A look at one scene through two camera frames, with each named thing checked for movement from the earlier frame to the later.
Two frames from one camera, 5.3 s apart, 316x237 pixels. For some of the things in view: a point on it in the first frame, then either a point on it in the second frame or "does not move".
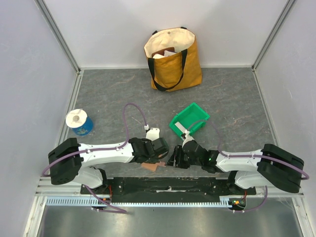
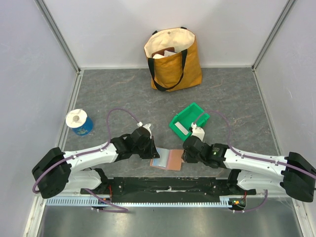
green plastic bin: [193, 118] does not move
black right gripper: [179, 156] → [186, 151]
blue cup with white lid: [77, 119] does not move
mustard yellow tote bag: [175, 59] does not move
